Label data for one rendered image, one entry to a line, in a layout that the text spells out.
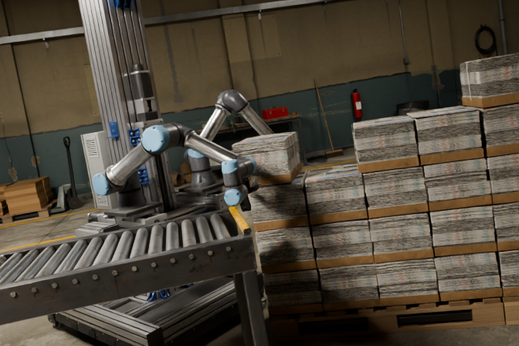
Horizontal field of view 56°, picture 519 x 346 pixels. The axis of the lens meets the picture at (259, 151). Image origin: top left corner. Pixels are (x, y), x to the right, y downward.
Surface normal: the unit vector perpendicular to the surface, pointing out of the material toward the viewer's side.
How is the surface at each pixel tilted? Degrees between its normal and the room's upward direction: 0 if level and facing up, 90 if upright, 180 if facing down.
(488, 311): 90
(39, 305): 90
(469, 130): 90
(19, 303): 90
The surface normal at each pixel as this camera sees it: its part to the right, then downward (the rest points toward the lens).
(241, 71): 0.18, 0.07
